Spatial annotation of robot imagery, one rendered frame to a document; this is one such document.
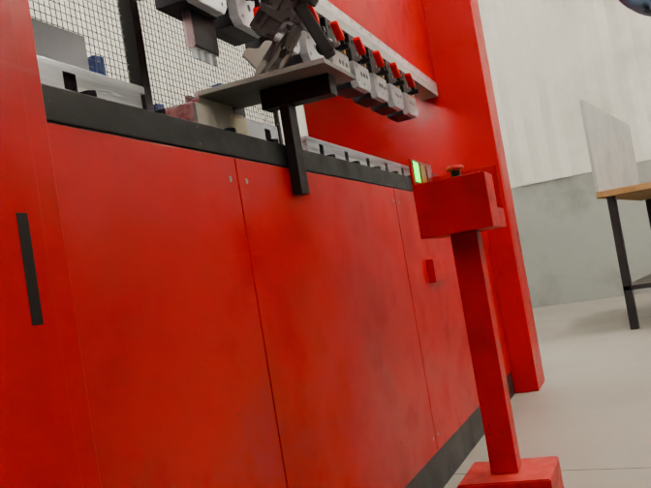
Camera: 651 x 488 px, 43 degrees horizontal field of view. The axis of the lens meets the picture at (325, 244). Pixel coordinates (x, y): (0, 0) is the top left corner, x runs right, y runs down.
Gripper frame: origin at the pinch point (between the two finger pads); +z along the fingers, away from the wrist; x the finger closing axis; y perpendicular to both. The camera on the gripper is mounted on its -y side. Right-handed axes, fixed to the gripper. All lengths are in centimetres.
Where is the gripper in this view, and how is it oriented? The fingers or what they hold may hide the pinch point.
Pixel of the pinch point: (262, 85)
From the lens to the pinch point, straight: 169.3
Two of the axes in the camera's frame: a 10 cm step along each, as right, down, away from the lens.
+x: -1.8, -0.2, -9.8
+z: -5.0, 8.6, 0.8
